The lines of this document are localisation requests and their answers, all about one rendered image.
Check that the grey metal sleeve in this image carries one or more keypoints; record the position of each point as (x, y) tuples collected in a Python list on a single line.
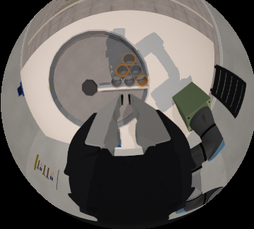
[(138, 73), (116, 85), (129, 84)]

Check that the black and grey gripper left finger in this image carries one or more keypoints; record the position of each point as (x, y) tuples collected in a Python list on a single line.
[(99, 131)]

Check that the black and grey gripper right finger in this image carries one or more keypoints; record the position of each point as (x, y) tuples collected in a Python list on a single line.
[(153, 128)]

